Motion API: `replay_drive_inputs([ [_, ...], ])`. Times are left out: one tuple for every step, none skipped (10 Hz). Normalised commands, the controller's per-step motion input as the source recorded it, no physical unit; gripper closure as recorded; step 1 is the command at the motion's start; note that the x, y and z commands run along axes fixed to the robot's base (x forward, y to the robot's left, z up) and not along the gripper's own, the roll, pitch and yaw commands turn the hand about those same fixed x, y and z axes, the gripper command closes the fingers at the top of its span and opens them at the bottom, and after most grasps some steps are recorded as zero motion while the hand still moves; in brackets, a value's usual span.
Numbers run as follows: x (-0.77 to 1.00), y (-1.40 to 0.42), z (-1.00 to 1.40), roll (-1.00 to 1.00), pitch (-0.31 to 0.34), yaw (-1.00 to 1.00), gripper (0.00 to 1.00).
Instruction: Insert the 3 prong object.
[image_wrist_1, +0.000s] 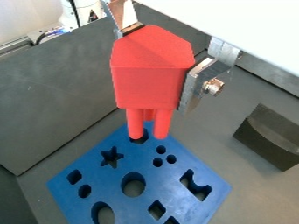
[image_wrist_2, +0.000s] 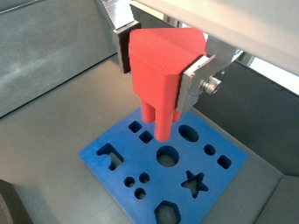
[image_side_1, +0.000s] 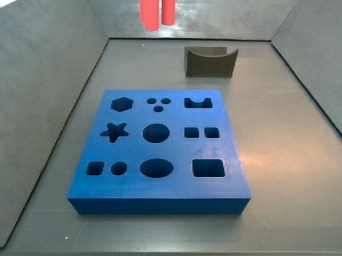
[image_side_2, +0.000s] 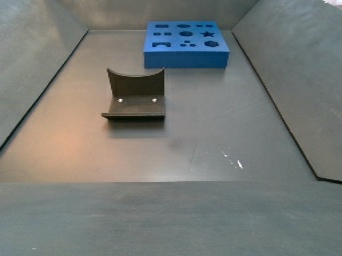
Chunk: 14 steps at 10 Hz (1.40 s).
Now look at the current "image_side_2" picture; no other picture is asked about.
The black curved holder stand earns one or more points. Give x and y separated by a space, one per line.
137 96

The blue shape sorter block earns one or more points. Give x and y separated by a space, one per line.
184 44

